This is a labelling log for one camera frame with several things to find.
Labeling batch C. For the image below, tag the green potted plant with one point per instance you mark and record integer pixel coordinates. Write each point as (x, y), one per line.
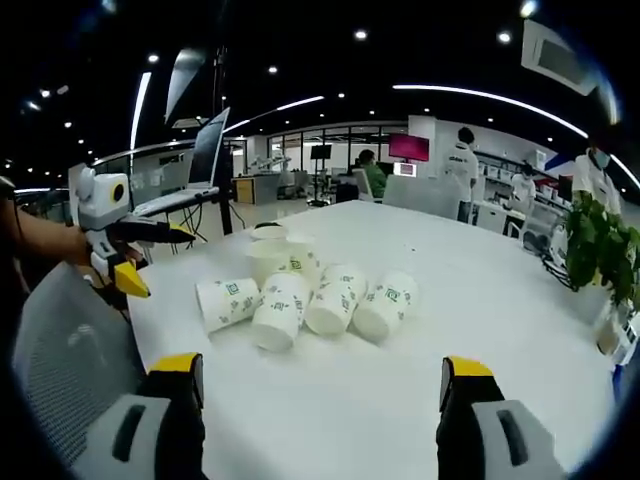
(600, 245)

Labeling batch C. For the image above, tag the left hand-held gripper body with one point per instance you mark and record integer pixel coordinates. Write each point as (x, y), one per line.
(100, 197)

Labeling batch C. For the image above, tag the open laptop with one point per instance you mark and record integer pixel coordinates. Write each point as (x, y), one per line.
(205, 155)

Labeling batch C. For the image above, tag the black monitor on stand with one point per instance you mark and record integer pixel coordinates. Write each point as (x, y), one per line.
(321, 152)

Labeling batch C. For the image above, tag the pink screen monitor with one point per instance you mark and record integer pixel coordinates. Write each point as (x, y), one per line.
(409, 148)

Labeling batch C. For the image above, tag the grey mesh chair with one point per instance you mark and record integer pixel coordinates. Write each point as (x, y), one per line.
(65, 350)

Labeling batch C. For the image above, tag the white table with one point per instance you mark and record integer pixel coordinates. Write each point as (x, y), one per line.
(450, 310)

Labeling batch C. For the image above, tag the ceiling air conditioner unit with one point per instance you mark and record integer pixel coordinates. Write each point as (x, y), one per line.
(557, 57)

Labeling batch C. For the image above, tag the pile of white paper cups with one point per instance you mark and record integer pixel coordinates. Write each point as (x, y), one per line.
(280, 310)

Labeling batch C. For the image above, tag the white plant pot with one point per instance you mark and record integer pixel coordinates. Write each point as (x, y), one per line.
(609, 330)

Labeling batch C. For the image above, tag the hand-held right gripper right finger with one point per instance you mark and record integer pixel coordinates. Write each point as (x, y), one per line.
(480, 440)

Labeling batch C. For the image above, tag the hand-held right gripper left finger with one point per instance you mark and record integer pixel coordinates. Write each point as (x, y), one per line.
(150, 440)

